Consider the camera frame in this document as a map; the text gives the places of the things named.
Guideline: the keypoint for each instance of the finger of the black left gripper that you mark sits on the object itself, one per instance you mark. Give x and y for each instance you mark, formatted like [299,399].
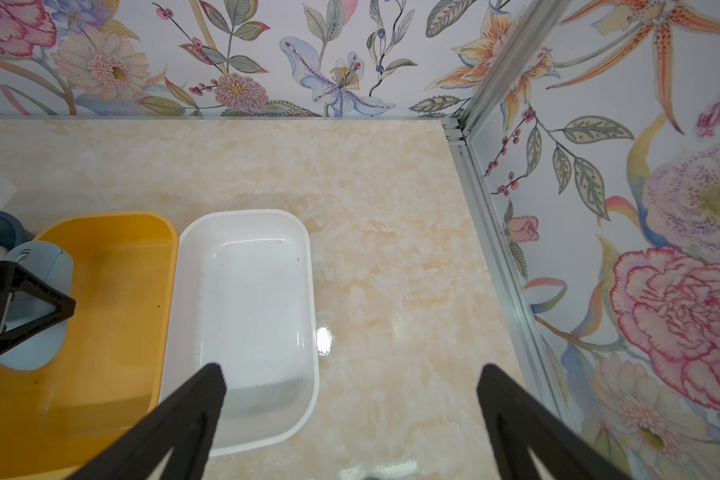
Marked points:
[33,316]

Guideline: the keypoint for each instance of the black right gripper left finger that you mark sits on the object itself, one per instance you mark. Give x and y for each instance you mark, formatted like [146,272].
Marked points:
[179,432]

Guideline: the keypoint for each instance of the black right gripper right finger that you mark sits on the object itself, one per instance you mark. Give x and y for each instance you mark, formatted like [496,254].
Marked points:
[521,429]

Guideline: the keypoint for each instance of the yellow storage box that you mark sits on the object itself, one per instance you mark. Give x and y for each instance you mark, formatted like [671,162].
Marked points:
[107,375]

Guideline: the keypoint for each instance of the white storage box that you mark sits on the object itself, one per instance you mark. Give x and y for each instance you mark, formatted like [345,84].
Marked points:
[243,299]

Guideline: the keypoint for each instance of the right aluminium corner post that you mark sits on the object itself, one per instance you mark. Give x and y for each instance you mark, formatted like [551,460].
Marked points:
[472,139]

